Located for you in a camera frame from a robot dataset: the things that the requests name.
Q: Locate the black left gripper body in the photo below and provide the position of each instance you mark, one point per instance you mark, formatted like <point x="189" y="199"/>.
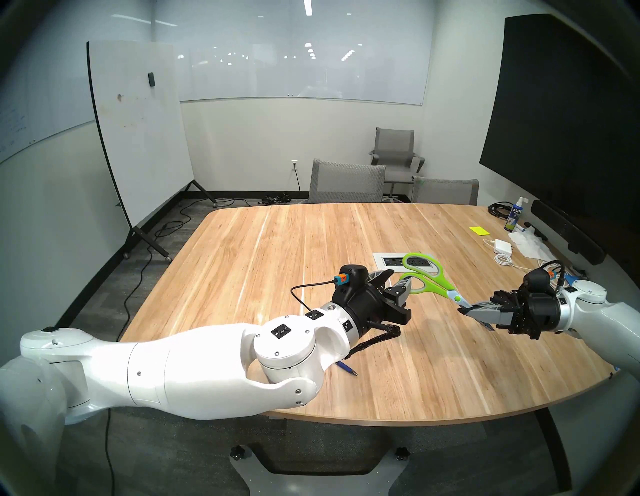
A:
<point x="367" y="305"/>

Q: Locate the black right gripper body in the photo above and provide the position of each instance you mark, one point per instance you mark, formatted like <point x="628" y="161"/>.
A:
<point x="537" y="315"/>

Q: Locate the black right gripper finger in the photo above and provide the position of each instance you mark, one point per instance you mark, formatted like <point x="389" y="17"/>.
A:
<point x="495" y="319"/>
<point x="497" y="303"/>

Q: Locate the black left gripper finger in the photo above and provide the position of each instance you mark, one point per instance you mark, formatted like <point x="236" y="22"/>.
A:
<point x="382" y="280"/>
<point x="399" y="295"/>

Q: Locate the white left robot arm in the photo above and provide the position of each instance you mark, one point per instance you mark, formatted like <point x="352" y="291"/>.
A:
<point x="190" y="370"/>

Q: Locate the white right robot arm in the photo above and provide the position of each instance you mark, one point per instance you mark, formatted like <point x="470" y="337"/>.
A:
<point x="605" y="320"/>

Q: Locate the blue ballpoint pen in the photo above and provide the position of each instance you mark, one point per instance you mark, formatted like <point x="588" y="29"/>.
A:
<point x="347" y="369"/>

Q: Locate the grey table power outlet panel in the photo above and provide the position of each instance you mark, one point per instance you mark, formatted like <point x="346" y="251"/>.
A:
<point x="387" y="260"/>

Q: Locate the yellow sticky note pad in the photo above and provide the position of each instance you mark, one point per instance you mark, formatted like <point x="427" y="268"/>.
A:
<point x="479" y="230"/>

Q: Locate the whiteboard cleaner spray bottle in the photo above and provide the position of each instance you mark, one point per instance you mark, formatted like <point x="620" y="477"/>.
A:
<point x="514" y="217"/>

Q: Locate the black video sound bar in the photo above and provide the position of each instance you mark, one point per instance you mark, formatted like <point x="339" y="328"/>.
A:
<point x="565" y="227"/>

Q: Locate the grey mesh-back chair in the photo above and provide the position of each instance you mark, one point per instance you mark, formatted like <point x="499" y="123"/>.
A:
<point x="345" y="182"/>
<point x="445" y="192"/>

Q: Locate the grey armrest swivel chair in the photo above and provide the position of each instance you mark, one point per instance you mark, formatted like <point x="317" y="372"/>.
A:
<point x="395" y="145"/>

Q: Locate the rolling whiteboard on stand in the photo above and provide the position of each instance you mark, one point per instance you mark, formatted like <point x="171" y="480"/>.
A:
<point x="140" y="135"/>

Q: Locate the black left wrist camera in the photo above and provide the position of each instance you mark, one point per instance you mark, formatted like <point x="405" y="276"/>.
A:
<point x="356" y="276"/>

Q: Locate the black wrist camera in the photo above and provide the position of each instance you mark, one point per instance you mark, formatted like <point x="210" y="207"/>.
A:
<point x="539" y="281"/>
<point x="356" y="276"/>

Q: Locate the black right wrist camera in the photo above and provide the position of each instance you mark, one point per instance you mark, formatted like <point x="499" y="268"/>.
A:
<point x="539" y="281"/>

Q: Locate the large black wall screen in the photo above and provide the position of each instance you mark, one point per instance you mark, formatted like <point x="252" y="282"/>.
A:
<point x="560" y="125"/>

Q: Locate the wall mounted glass whiteboard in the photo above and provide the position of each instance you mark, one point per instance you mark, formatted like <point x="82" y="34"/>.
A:
<point x="310" y="70"/>

